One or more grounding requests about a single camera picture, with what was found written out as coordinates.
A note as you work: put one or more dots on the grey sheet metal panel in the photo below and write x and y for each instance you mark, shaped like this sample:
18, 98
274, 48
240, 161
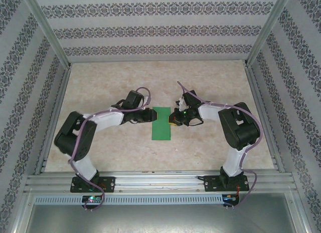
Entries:
160, 218

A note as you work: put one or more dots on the aluminium side rail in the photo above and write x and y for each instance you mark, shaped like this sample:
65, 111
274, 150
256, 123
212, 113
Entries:
55, 112
253, 87

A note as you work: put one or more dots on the green paper sheet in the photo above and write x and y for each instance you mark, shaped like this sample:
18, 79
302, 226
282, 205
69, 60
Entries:
161, 130

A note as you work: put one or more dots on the long aluminium mounting rail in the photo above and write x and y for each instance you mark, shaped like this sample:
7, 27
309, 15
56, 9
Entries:
160, 180

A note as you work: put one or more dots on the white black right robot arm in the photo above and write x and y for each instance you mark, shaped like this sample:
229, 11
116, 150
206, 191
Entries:
232, 165

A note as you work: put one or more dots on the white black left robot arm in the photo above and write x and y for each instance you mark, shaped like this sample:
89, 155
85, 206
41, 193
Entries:
85, 168

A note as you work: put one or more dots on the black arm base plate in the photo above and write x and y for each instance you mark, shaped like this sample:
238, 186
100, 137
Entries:
110, 184
210, 184

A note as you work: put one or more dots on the aluminium frame post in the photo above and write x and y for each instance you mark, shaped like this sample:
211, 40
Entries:
269, 30
50, 32

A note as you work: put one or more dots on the small LED circuit board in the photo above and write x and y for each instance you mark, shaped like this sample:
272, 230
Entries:
91, 199
230, 198

